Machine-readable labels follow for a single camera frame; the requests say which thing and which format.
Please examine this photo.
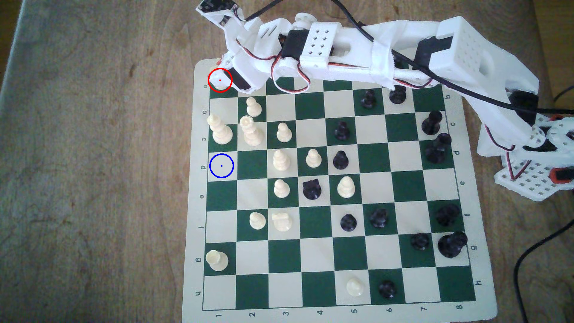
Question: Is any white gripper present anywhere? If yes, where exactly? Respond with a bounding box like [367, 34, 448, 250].
[216, 47, 275, 93]

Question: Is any white rook chess piece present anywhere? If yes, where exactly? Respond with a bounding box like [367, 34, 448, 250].
[205, 250, 229, 272]
[211, 69, 230, 91]

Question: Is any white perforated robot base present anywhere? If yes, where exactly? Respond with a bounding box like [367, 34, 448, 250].
[493, 114, 574, 201]

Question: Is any white king chess piece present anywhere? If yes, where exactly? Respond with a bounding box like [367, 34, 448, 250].
[207, 114, 234, 145]

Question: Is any white queen chess piece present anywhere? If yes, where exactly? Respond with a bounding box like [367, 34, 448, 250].
[239, 115, 265, 147]

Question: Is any white bishop chess piece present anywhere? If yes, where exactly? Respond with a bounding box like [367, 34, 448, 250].
[273, 149, 291, 171]

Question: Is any black knight chess piece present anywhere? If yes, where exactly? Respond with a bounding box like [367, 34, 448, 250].
[303, 179, 323, 201]

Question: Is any white knight chess piece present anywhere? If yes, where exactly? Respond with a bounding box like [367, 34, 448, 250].
[272, 212, 293, 232]

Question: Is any green and cream chess mat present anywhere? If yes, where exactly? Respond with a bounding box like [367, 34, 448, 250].
[181, 58, 498, 323]

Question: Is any black rook chess piece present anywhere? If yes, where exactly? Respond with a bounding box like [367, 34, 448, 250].
[370, 208, 390, 228]
[435, 204, 461, 228]

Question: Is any black queen chess piece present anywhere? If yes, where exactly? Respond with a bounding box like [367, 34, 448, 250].
[424, 133, 453, 164]

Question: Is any black king chess piece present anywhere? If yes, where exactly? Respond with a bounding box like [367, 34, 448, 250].
[438, 231, 468, 258]

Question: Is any white pawn right centre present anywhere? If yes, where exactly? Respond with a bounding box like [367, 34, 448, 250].
[337, 176, 356, 199]

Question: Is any red and black clamp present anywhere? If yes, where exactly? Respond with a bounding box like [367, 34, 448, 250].
[551, 167, 574, 185]

